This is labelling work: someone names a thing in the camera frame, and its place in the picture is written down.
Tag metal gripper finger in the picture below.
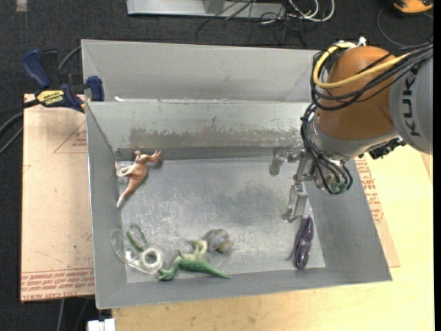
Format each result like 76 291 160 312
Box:
281 182 310 224
269 146 302 177

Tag purple sunglasses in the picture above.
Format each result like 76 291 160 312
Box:
287 214 316 270

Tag grey metal bin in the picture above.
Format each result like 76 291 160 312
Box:
81 39 393 310

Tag grey snail shell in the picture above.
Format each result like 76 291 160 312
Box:
202 228 234 254

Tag green toy dinosaur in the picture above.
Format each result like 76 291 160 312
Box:
157 239 232 282

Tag orange-brown toy kangaroo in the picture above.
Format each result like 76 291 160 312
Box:
115 149 163 209

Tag white ring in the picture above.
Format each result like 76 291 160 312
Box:
140 248 165 269

